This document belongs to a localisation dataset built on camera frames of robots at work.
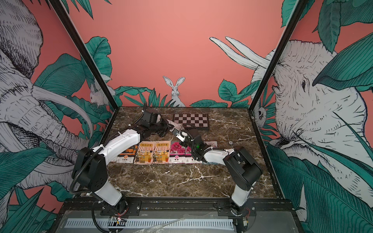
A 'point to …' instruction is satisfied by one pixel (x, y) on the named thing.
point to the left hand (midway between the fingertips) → (176, 123)
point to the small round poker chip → (230, 142)
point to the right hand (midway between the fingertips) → (179, 128)
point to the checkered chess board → (200, 122)
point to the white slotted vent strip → (150, 223)
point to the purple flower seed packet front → (213, 143)
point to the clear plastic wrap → (163, 228)
